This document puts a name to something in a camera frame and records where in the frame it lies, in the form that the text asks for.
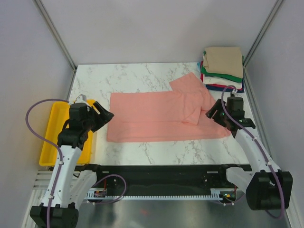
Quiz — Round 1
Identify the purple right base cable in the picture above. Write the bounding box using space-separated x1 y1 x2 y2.
219 190 245 207

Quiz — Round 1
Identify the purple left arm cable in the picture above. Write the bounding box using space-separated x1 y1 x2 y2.
25 99 71 228

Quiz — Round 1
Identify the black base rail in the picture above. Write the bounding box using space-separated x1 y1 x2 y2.
76 164 251 195

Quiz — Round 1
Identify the right aluminium table rail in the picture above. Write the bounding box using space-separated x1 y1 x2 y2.
243 69 273 158

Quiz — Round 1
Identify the blue folded t shirt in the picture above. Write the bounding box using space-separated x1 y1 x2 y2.
205 55 245 94

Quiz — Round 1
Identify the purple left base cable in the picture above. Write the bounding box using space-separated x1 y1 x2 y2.
86 173 128 206

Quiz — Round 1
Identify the aluminium table rail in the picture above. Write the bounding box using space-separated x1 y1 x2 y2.
243 69 273 158
33 170 81 190

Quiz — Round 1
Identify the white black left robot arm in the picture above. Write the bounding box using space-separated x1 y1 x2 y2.
30 101 114 228

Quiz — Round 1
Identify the green folded t shirt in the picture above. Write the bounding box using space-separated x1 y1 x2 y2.
200 61 243 83

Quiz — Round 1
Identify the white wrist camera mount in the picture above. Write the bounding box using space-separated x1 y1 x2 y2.
74 94 88 104
230 89 238 96

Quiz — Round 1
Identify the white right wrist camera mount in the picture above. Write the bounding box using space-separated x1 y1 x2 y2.
230 89 238 96

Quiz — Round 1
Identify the yellow plastic tray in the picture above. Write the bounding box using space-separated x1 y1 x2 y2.
38 99 97 166

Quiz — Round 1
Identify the left aluminium frame post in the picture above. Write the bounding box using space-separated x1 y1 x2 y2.
33 0 77 72

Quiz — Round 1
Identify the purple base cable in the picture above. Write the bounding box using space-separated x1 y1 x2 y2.
86 173 128 206
219 190 245 207

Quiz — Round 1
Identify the pink t shirt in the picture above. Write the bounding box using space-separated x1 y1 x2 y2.
106 73 230 143

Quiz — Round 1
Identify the aluminium frame post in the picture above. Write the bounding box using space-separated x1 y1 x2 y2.
243 0 285 69
33 0 77 72

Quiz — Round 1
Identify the white folded t shirt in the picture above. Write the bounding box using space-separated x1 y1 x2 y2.
203 75 243 89

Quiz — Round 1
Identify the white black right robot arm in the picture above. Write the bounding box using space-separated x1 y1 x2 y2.
206 95 293 211

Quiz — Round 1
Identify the red folded t shirt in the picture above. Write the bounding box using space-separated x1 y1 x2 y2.
200 60 244 92

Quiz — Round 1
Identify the right aluminium frame post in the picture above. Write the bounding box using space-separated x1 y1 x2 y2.
243 0 285 69

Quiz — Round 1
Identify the beige folded t shirt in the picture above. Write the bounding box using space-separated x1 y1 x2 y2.
203 47 243 78

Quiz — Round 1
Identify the white slotted cable duct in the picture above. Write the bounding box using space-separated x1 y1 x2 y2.
85 188 238 201

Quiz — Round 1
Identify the left aluminium table rail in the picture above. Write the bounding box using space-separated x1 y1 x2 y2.
33 170 81 190

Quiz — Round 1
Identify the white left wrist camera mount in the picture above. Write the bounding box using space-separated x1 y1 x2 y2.
74 94 88 104

